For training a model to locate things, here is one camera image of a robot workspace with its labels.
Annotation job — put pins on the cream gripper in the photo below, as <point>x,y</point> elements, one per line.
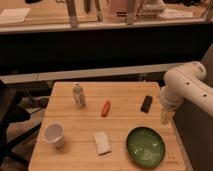
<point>166,115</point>

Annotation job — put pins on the clear plastic bottle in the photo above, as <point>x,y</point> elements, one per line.
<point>79,95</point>

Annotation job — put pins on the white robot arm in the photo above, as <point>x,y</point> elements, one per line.
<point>185,82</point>

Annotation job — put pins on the black rectangular device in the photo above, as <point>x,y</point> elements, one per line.
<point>146,104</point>

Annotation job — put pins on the green bowl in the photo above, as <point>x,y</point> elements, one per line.
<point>145,147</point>

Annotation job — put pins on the orange carrot toy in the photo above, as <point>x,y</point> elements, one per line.
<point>106,108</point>

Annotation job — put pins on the white folded cloth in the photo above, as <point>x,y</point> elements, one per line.
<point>102,143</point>

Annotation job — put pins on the white paper cup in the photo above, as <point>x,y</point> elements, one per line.
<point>54,134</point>

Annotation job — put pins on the white paper sheet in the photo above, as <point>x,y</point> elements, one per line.
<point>16,15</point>

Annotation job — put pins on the metal frame post right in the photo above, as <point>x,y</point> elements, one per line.
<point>130,11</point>

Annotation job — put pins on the metal frame post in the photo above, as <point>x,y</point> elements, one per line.
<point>72,13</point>
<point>130,11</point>

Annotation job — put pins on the metal frame post left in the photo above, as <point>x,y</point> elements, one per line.
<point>72,13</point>

